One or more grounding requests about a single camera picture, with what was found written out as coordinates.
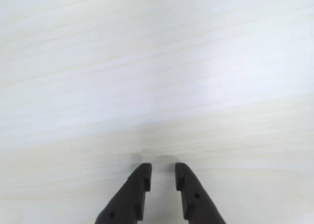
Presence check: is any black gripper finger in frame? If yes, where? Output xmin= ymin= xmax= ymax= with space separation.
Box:
xmin=175 ymin=162 xmax=227 ymax=224
xmin=94 ymin=163 xmax=153 ymax=224

